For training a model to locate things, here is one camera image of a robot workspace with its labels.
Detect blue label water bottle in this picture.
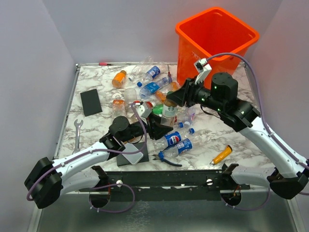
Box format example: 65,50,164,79
140,77,169,99

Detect tall orange label bottle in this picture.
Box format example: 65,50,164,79
112,95,126,118

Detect white rounded box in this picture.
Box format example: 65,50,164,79
122,143,144,165

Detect blue handle pliers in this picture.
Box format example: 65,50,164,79
153,154,182,167

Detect black foam pad upper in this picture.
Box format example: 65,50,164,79
80,89,102,116

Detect red screwdriver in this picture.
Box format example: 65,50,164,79
167,64,172,83

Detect blue label bottle lower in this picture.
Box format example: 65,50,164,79
158,139,193,159

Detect yellow handle utility knife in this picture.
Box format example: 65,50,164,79
210,145,233,166

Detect orange plastic bin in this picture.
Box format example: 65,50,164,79
175,7,259,88

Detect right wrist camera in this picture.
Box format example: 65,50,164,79
194,58,212,85

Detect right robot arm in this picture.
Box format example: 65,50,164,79
167,72,309,200

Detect brown coffee bottle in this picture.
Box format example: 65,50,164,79
160,99,177,127

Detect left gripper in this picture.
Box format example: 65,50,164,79
121,112,173,143

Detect blue label bottle top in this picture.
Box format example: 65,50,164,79
142,66,161,81

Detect blue pepsi bottle middle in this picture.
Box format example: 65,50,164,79
154,131,182,150

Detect red pen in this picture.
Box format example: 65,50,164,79
98,62,113,66

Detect green sprite bottle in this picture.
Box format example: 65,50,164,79
152,104,164,115

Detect clear plastic cup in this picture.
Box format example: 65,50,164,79
124,88,137,106

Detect clear crushed bottle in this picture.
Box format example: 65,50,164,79
178,106,196,128

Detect silver wrench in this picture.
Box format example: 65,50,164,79
72,119,84,154

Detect large crushed orange bottle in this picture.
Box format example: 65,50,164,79
154,82,181,103

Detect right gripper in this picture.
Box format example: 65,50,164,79
167,75,224,113

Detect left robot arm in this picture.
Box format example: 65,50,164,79
24,113,173,209

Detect small orange juice bottle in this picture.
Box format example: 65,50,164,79
112,70,126,88

